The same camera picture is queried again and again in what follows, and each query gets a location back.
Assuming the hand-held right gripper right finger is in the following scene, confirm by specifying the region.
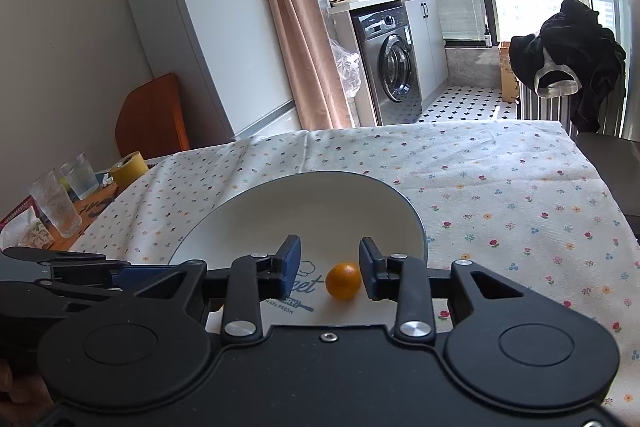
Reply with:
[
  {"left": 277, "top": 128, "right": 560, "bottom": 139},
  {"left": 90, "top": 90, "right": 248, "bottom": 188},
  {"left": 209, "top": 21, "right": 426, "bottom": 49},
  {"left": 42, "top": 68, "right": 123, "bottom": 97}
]
[{"left": 358, "top": 237, "right": 546, "bottom": 341}]

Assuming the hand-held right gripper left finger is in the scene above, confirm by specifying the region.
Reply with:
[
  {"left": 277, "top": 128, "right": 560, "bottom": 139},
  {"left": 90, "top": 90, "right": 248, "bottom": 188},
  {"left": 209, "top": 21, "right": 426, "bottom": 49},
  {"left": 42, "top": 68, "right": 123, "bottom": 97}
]
[{"left": 131, "top": 234, "right": 302, "bottom": 342}]

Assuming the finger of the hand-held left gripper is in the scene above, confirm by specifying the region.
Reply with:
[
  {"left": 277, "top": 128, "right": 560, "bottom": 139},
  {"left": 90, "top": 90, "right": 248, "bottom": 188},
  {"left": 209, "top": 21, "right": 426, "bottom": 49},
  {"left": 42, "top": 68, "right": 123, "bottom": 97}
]
[
  {"left": 2, "top": 247, "right": 107, "bottom": 265},
  {"left": 50, "top": 259, "right": 168, "bottom": 293}
]

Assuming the small orange kumquat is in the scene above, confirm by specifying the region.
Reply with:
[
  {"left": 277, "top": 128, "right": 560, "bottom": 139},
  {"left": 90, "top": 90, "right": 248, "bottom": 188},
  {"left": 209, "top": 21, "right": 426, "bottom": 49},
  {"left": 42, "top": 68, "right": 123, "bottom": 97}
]
[{"left": 325, "top": 262, "right": 362, "bottom": 301}]

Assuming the white plate with blue rim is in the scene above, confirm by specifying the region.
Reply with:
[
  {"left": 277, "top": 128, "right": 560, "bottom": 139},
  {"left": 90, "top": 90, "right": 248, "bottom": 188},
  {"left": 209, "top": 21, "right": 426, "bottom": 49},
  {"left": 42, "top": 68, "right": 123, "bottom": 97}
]
[{"left": 167, "top": 171, "right": 428, "bottom": 328}]

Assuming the person's left hand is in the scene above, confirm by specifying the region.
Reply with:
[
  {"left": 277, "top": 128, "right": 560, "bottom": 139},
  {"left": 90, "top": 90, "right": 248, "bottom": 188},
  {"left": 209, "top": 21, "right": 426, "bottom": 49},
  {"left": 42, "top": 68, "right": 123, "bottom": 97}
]
[{"left": 0, "top": 344, "right": 53, "bottom": 410}]

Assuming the clear drinking glass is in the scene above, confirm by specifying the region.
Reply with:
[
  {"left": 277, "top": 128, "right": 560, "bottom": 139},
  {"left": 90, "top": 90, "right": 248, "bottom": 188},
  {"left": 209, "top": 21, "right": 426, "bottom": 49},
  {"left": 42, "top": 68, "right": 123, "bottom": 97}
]
[
  {"left": 60, "top": 152, "right": 100, "bottom": 201},
  {"left": 29, "top": 182, "right": 83, "bottom": 239}
]

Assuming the red snack packet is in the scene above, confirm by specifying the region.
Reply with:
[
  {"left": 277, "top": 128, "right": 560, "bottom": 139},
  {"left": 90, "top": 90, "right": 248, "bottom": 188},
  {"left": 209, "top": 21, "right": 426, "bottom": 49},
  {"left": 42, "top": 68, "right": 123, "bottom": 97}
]
[{"left": 0, "top": 197, "right": 56, "bottom": 253}]

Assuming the orange printed mat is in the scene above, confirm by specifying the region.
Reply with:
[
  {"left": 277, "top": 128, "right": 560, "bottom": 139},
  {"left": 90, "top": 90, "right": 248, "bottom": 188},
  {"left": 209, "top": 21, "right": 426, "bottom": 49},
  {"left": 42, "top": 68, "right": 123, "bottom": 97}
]
[{"left": 70, "top": 182, "right": 121, "bottom": 228}]

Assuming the yellow tape roll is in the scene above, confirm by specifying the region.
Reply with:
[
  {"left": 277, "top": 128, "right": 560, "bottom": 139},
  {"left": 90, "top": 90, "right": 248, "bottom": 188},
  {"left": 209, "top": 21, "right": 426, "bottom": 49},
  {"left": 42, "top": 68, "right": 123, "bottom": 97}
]
[{"left": 109, "top": 152, "right": 150, "bottom": 190}]

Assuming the floral white tablecloth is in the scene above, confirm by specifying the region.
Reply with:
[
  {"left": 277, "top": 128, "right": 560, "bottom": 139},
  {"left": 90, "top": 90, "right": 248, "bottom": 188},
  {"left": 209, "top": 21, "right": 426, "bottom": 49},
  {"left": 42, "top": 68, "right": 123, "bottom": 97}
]
[{"left": 70, "top": 119, "right": 640, "bottom": 408}]

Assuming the orange wooden chair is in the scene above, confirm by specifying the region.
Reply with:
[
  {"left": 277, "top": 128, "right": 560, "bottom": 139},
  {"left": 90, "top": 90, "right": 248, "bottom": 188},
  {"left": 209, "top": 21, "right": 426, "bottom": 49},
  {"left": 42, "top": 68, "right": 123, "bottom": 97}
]
[{"left": 115, "top": 74, "right": 191, "bottom": 158}]

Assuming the clear plastic bag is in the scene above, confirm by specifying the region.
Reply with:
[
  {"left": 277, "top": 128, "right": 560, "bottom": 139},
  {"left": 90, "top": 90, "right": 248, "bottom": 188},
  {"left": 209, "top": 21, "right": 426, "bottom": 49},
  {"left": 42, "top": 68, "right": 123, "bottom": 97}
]
[{"left": 330, "top": 38, "right": 363, "bottom": 98}]

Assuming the silver washing machine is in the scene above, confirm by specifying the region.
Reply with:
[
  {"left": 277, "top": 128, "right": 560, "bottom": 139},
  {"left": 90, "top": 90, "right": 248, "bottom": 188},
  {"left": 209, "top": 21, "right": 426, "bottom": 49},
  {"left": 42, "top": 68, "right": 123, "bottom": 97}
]
[{"left": 351, "top": 6, "right": 423, "bottom": 126}]

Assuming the white cabinet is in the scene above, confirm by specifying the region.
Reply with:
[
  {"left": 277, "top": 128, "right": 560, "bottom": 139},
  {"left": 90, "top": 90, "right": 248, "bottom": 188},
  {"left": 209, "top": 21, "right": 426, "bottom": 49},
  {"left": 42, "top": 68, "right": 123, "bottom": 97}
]
[{"left": 404, "top": 0, "right": 449, "bottom": 102}]

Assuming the pink curtain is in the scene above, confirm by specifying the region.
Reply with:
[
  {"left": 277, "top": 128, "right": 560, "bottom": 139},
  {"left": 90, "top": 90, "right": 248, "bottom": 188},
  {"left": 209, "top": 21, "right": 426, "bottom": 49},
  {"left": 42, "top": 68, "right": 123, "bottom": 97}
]
[{"left": 243, "top": 0, "right": 353, "bottom": 130}]

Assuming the striped radiator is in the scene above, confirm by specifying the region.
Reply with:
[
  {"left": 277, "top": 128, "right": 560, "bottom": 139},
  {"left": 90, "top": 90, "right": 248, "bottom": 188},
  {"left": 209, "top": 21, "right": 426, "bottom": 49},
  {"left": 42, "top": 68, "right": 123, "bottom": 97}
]
[{"left": 515, "top": 84, "right": 626, "bottom": 138}]

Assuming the tall cardboard box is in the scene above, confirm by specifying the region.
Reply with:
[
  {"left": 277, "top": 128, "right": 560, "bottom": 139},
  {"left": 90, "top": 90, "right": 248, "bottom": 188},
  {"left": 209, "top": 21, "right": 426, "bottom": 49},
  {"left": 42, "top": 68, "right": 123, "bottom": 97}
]
[{"left": 497, "top": 41, "right": 521, "bottom": 104}]

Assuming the clear plastic hanger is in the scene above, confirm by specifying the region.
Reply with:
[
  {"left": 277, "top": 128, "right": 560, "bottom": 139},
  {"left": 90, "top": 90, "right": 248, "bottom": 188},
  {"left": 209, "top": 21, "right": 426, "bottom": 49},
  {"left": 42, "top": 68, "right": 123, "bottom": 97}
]
[{"left": 534, "top": 52, "right": 583, "bottom": 98}]

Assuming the white window blind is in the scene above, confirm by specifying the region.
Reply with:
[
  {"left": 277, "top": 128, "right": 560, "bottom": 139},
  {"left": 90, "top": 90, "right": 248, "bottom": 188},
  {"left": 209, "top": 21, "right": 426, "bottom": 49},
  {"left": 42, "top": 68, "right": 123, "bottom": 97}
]
[{"left": 440, "top": 0, "right": 486, "bottom": 42}]

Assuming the white refrigerator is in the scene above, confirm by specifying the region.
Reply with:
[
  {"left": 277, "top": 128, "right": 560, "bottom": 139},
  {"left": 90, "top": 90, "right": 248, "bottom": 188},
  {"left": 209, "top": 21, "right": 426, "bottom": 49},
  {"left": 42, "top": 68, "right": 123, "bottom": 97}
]
[{"left": 124, "top": 0, "right": 301, "bottom": 140}]

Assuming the black garment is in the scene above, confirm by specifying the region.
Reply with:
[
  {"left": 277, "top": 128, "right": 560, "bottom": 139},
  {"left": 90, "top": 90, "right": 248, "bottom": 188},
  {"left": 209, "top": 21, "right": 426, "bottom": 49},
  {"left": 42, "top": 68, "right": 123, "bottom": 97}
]
[{"left": 510, "top": 0, "right": 627, "bottom": 135}]

